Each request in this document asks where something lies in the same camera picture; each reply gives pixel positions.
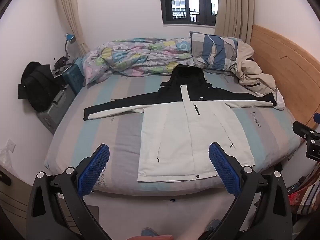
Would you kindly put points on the blue desk lamp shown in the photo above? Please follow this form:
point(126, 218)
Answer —
point(70, 38)

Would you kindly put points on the blue grey striped pillow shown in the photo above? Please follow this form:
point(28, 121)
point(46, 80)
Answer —
point(215, 50)

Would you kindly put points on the white and black jacket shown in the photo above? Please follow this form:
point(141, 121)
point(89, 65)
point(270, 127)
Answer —
point(175, 130)

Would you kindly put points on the small white cloth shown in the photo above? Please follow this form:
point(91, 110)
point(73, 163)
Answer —
point(280, 100)

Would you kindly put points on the person's right shoe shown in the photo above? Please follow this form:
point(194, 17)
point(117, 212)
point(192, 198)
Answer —
point(212, 225)

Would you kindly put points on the black backpack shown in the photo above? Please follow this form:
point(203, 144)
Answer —
point(37, 87)

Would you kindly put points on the floral quilt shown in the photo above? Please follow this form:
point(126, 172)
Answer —
point(140, 55)

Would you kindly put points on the beige curtain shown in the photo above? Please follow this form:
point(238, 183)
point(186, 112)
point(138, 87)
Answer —
point(233, 7)
point(71, 10)

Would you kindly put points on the teal suitcase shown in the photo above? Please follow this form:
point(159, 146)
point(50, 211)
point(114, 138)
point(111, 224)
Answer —
point(73, 78)

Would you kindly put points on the silver suitcase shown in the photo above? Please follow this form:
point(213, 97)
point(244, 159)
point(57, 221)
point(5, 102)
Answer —
point(56, 107)

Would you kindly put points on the white wall socket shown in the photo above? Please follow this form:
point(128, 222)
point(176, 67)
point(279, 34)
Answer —
point(11, 145)

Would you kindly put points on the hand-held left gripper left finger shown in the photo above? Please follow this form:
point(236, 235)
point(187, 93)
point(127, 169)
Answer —
point(93, 172)

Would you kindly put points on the wooden headboard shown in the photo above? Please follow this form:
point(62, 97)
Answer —
point(287, 62)

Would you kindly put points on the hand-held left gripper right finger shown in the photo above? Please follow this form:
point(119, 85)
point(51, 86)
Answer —
point(223, 172)

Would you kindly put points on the person's shoe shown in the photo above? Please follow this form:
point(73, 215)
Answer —
point(149, 232)
point(212, 225)

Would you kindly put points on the beige cabinet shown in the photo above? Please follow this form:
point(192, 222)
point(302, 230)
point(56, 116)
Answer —
point(12, 200)

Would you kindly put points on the beige jacket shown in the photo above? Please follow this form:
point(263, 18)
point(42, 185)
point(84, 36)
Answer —
point(252, 72)

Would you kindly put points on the dark framed window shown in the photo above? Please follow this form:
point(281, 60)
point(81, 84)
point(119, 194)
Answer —
point(187, 2)

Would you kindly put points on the clear plastic bag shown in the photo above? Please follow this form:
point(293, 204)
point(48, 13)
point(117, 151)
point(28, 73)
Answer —
point(5, 157)

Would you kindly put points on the striped bed mattress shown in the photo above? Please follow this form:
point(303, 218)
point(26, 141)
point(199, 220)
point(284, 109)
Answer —
point(100, 120)

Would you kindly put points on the person's left shoe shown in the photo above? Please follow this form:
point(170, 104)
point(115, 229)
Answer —
point(149, 232)

